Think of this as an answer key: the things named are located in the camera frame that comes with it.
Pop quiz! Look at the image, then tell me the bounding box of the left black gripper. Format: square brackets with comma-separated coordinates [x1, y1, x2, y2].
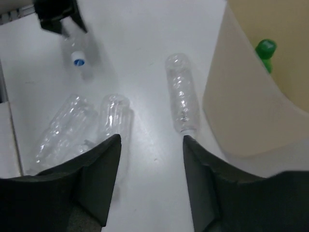
[33, 0, 87, 36]

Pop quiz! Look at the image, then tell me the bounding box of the aluminium frame rail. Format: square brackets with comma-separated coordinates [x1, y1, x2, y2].
[0, 5, 35, 25]

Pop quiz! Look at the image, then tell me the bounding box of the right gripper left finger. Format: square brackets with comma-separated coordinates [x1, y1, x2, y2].
[0, 134, 121, 232]

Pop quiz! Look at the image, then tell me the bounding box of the green plastic bottle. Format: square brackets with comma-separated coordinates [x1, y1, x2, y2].
[255, 39, 277, 73]

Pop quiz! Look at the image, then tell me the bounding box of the beige plastic bin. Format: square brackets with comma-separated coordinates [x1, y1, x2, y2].
[202, 0, 309, 178]

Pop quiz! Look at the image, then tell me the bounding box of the clear bottle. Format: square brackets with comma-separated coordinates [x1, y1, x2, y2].
[61, 18, 97, 82]
[98, 94, 132, 144]
[165, 53, 200, 137]
[25, 94, 98, 175]

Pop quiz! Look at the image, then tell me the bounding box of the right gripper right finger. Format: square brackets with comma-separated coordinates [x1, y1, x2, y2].
[183, 135, 309, 232]

